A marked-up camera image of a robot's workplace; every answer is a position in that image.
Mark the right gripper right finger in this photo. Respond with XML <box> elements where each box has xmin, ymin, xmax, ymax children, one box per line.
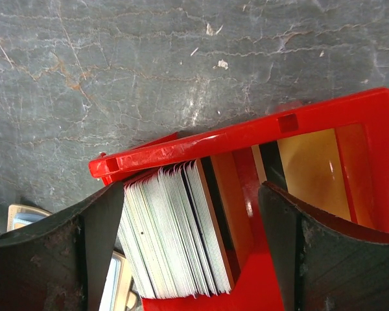
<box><xmin>258</xmin><ymin>181</ymin><xmax>389</xmax><ymax>310</ymax></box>

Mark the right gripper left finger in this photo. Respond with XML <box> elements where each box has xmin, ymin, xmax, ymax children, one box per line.
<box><xmin>0</xmin><ymin>182</ymin><xmax>124</xmax><ymax>310</ymax></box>

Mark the beige leather card holder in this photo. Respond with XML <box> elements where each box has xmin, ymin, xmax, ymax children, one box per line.
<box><xmin>7</xmin><ymin>204</ymin><xmax>137</xmax><ymax>310</ymax></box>

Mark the red plastic bin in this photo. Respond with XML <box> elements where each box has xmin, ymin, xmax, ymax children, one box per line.
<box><xmin>89</xmin><ymin>87</ymin><xmax>389</xmax><ymax>310</ymax></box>

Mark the white card stack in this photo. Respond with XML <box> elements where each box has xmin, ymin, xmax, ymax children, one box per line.
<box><xmin>118</xmin><ymin>157</ymin><xmax>239</xmax><ymax>299</ymax></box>

